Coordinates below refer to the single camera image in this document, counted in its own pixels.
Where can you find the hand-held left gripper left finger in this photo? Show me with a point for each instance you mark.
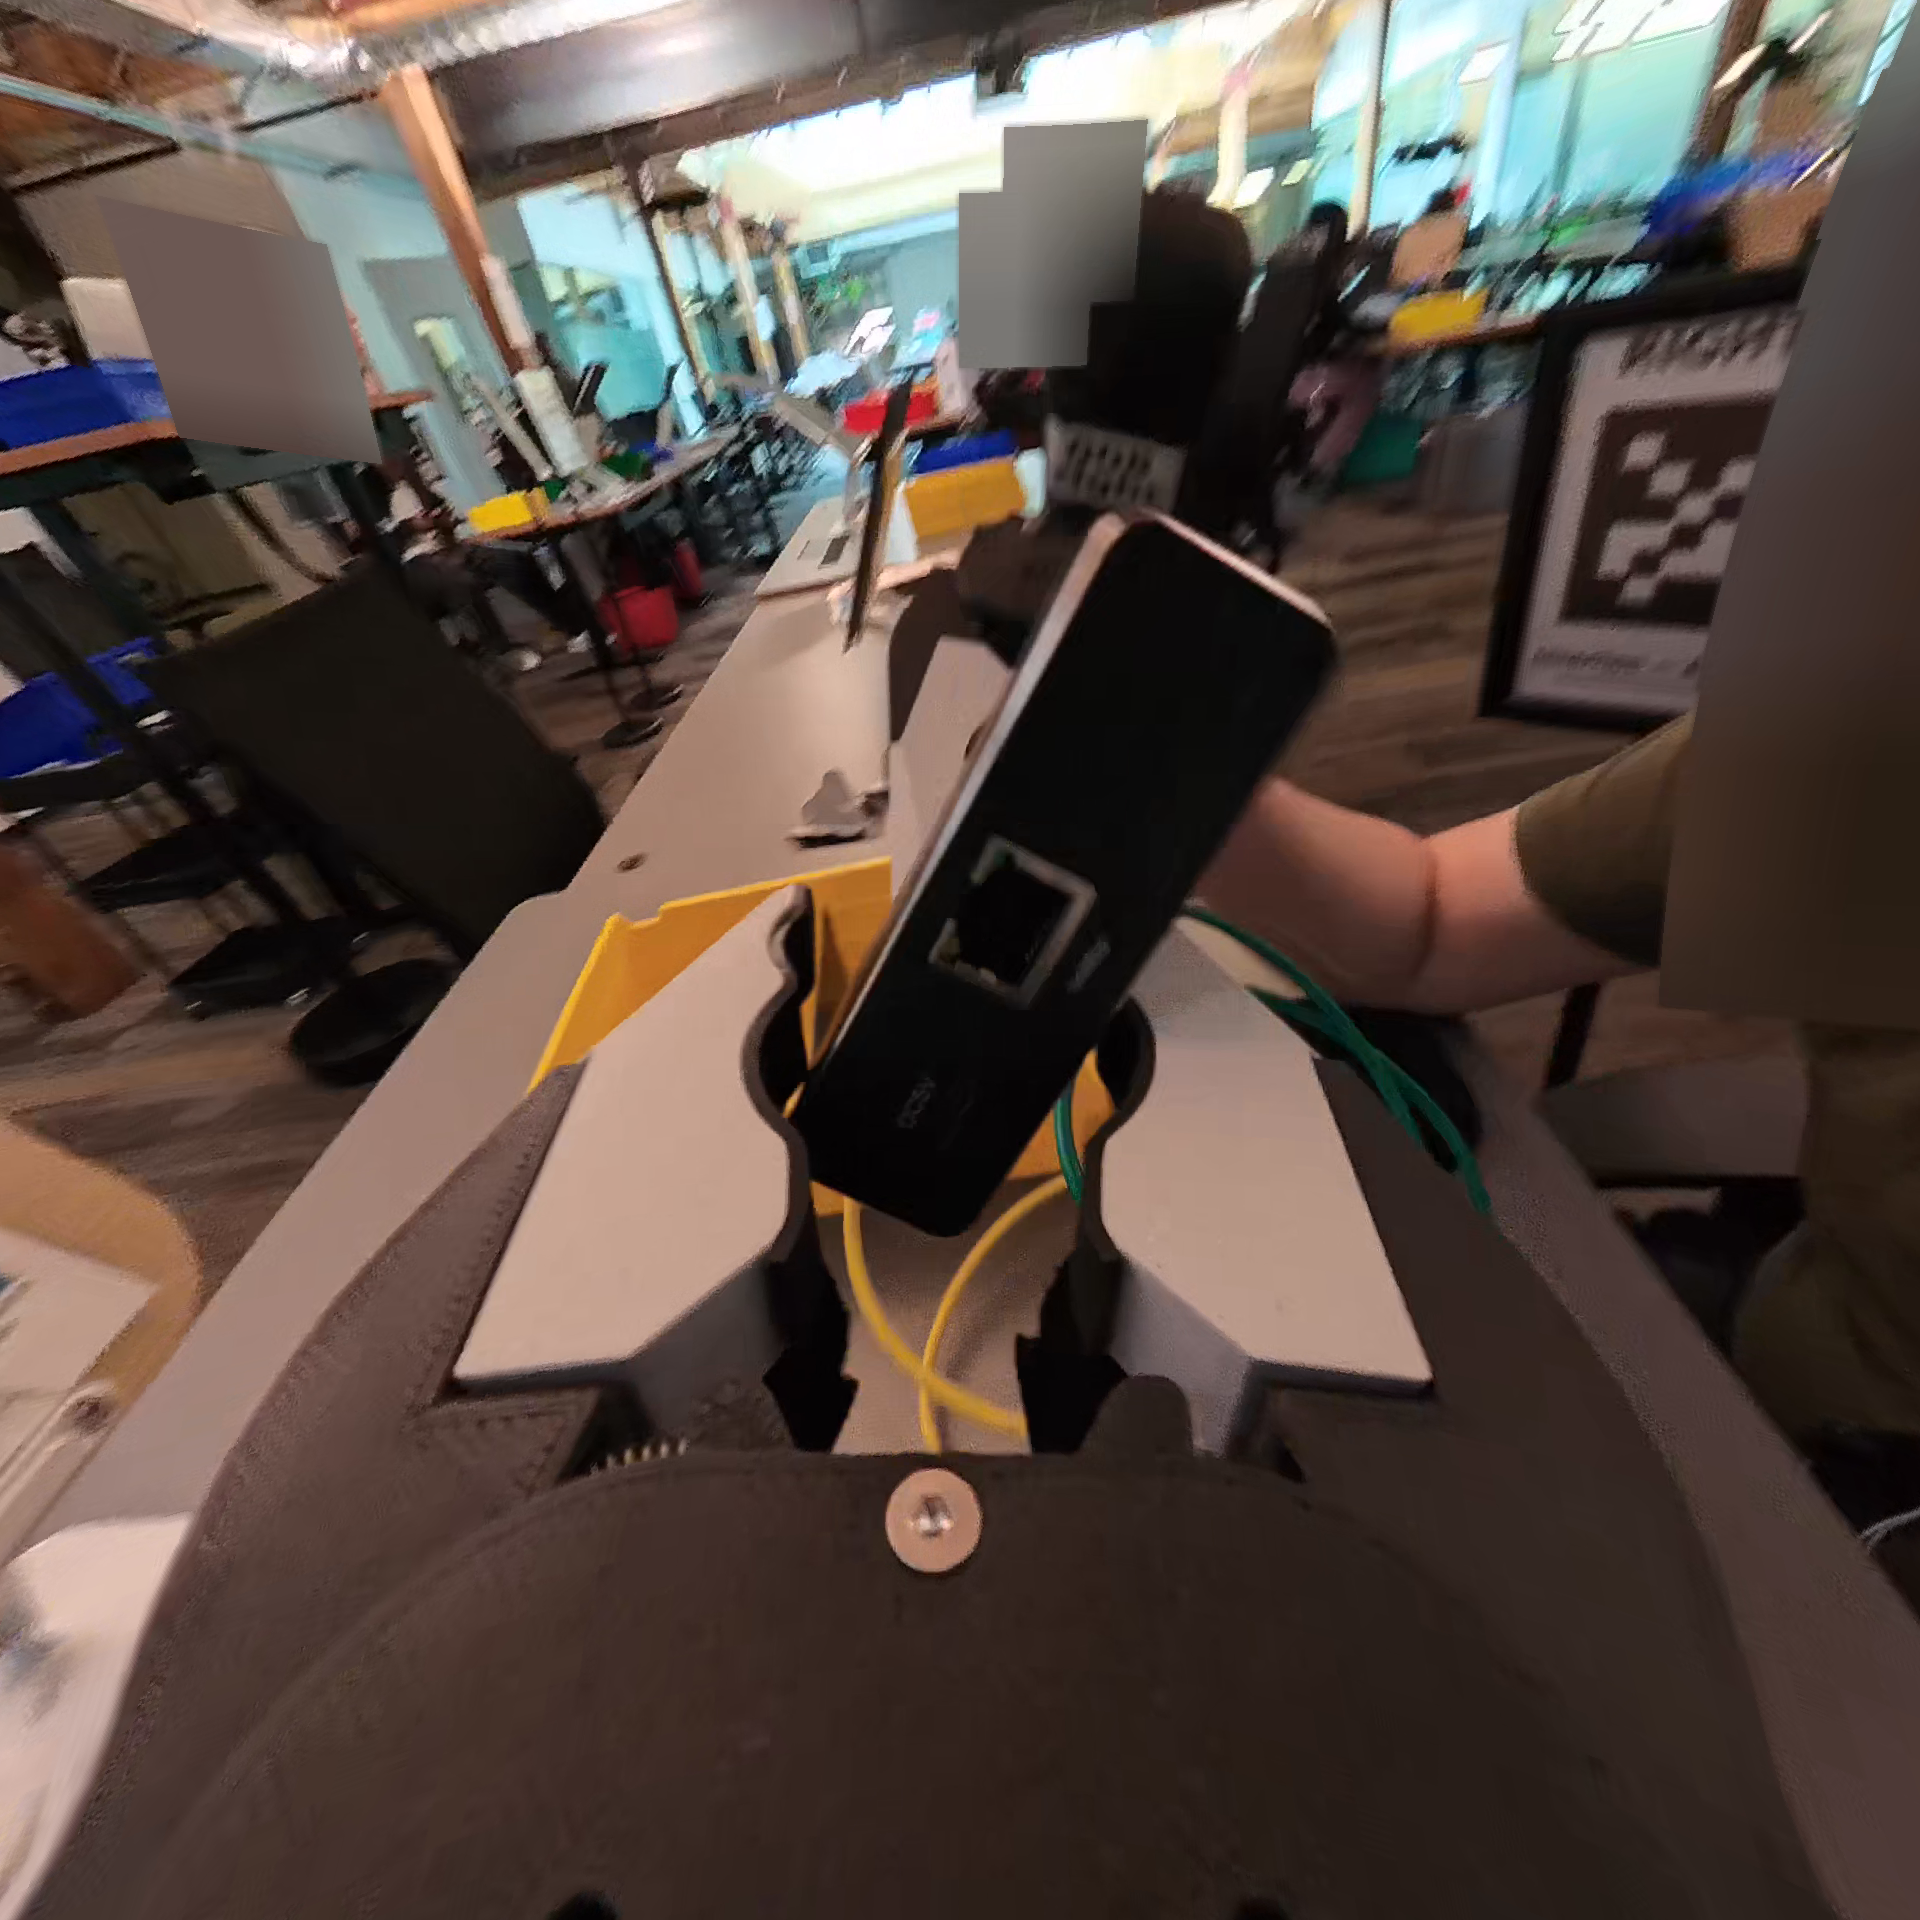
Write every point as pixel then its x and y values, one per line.
pixel 645 1202

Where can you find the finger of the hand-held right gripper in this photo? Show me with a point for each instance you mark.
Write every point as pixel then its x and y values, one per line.
pixel 959 706

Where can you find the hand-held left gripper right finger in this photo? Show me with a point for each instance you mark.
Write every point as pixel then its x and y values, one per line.
pixel 1262 1202

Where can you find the black ethernet splitter box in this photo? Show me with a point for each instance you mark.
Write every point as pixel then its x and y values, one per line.
pixel 1142 723

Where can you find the yellow plastic bin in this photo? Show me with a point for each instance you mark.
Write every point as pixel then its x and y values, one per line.
pixel 674 959
pixel 1434 314
pixel 968 502

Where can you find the person's right forearm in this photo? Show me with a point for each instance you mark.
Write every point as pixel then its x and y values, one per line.
pixel 1350 899

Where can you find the crumpled grey wrapper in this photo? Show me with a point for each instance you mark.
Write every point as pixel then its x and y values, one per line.
pixel 838 812

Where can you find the tablet on white stand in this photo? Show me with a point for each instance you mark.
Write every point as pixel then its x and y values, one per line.
pixel 877 509

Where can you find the grey perforated basket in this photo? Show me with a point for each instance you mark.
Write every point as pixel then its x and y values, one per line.
pixel 1118 466

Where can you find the black pole stand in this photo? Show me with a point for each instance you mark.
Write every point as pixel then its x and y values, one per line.
pixel 369 1019

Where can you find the red bucket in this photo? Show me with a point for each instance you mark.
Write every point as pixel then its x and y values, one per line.
pixel 638 617

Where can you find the black office chair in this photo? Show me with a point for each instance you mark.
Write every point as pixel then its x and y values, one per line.
pixel 1202 421

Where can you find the green plastic bin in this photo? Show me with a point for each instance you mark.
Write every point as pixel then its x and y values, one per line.
pixel 1381 453

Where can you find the wooden instruction sign board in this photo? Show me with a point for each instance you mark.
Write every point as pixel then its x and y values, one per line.
pixel 136 1202

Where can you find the black framed marker sign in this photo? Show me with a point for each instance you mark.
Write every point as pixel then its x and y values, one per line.
pixel 1665 497

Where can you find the white sign stand base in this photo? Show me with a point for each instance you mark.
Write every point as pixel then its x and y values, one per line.
pixel 62 1653

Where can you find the blue plastic bin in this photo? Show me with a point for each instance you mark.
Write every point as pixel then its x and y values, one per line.
pixel 62 723
pixel 73 400

